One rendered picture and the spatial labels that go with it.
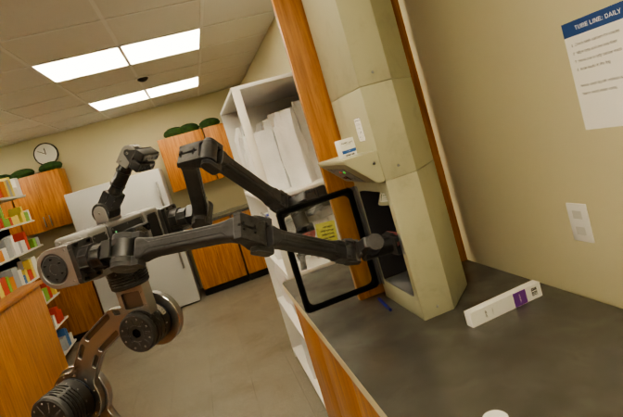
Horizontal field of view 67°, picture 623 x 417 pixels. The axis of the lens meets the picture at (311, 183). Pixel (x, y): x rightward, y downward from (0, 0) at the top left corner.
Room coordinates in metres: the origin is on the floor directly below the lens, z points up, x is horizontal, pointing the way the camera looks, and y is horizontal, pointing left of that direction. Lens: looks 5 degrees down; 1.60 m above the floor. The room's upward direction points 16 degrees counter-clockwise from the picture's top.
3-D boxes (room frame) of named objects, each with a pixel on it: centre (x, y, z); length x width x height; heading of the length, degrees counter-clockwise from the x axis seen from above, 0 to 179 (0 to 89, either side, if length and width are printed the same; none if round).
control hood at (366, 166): (1.61, -0.13, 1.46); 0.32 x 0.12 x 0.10; 13
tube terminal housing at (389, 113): (1.66, -0.31, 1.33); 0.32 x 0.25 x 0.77; 13
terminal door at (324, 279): (1.73, 0.01, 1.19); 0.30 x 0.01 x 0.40; 104
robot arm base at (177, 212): (1.85, 0.53, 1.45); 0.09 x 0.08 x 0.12; 165
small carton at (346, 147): (1.57, -0.14, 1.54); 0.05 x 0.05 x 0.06; 14
